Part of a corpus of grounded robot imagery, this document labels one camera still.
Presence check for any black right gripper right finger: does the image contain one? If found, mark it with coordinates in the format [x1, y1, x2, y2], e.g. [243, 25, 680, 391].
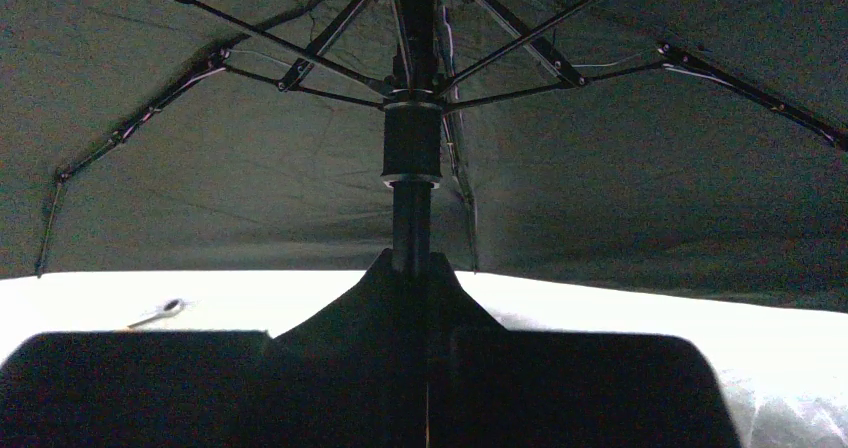
[428, 253, 740, 447]

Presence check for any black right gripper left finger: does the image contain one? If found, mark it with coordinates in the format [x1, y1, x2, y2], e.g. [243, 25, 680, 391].
[1, 251, 427, 447]

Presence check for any purple umbrella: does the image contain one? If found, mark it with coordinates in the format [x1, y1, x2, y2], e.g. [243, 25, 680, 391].
[1, 0, 847, 312]

